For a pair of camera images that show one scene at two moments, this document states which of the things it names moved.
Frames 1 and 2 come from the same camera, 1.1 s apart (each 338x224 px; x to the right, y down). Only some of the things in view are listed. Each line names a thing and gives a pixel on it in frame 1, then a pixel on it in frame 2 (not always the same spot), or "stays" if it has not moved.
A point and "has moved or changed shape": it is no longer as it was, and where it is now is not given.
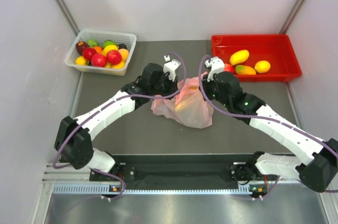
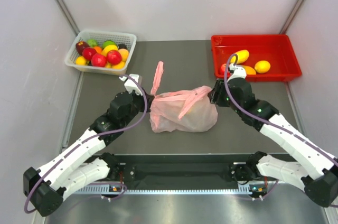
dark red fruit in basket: (80, 46) stays
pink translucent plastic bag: (188, 108) has moved or changed shape
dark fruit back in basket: (122, 46) stays
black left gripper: (172, 85) → (140, 98)
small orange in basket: (98, 49) stays
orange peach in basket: (124, 54) stays
